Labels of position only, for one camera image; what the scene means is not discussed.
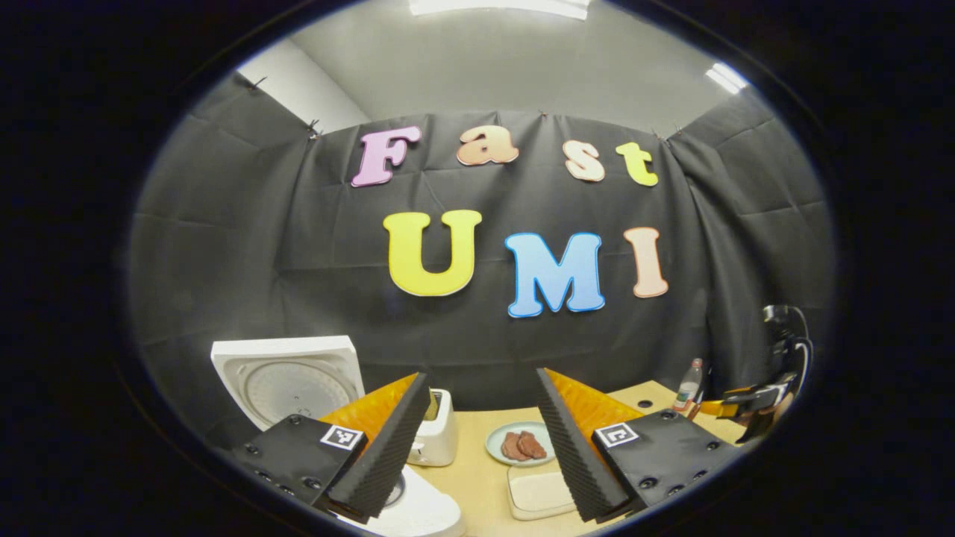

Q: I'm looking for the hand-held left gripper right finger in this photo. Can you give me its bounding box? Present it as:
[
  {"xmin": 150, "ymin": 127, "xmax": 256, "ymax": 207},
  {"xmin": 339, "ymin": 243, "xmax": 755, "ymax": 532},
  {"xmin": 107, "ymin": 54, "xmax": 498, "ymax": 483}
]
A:
[{"xmin": 536, "ymin": 367, "xmax": 747, "ymax": 523}]

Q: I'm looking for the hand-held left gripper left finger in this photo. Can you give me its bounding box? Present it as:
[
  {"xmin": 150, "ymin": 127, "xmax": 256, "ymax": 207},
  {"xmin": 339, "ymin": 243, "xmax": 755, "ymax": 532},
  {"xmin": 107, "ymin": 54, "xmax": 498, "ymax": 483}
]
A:
[{"xmin": 231, "ymin": 371, "xmax": 432, "ymax": 525}]

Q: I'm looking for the white rice cooker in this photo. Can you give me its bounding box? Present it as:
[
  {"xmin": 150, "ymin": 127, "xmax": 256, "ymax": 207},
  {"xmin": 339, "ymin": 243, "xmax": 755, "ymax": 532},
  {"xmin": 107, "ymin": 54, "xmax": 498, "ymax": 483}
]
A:
[{"xmin": 210, "ymin": 336, "xmax": 467, "ymax": 537}]

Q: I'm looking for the white toaster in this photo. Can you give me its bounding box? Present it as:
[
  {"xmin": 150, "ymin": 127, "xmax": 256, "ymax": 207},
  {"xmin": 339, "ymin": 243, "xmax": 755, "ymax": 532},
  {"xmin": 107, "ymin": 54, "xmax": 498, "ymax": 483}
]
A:
[{"xmin": 407, "ymin": 388, "xmax": 459, "ymax": 468}]

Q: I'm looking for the clear plastic bottle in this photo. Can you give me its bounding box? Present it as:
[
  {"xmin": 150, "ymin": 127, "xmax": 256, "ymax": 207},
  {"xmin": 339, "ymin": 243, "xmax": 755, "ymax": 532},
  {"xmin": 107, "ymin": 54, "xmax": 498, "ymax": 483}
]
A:
[{"xmin": 674, "ymin": 358, "xmax": 704, "ymax": 413}]

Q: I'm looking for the pale green plate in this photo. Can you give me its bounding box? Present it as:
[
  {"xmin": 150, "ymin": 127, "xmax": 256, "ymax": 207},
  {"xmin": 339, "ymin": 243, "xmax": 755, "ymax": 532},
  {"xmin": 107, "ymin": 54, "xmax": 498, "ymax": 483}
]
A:
[{"xmin": 485, "ymin": 421, "xmax": 557, "ymax": 468}]

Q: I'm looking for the beige rectangular tray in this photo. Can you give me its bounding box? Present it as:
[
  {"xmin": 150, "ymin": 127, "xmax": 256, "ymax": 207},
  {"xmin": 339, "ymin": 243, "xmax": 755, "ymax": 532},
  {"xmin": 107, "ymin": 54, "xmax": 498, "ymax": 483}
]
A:
[{"xmin": 507, "ymin": 464, "xmax": 577, "ymax": 521}]

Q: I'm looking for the ceiling light panel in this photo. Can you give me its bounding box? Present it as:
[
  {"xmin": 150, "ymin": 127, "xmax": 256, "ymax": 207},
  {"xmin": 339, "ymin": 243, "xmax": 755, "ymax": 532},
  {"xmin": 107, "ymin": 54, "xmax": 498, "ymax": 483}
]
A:
[
  {"xmin": 705, "ymin": 63, "xmax": 749, "ymax": 95},
  {"xmin": 409, "ymin": 0, "xmax": 590, "ymax": 19}
]

